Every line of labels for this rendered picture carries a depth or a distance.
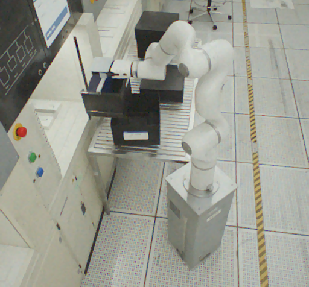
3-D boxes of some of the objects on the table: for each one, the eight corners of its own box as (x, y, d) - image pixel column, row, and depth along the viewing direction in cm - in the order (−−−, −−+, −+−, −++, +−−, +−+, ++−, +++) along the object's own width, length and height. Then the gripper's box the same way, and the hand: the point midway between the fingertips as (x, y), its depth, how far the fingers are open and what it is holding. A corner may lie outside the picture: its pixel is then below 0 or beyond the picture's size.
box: (172, 61, 245) (172, 32, 227) (136, 58, 251) (133, 28, 232) (178, 42, 264) (179, 12, 246) (145, 38, 269) (143, 10, 251)
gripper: (137, 53, 161) (102, 51, 164) (130, 73, 150) (92, 70, 153) (138, 66, 167) (104, 64, 169) (131, 85, 155) (95, 83, 158)
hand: (102, 67), depth 161 cm, fingers closed on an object, 3 cm apart
